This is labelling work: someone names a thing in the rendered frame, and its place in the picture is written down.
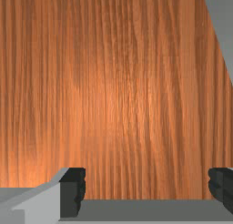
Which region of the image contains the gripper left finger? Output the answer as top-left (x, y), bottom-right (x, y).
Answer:
top-left (0, 167), bottom-right (86, 224)

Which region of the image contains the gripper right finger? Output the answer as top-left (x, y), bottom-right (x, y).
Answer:
top-left (208, 167), bottom-right (233, 216)

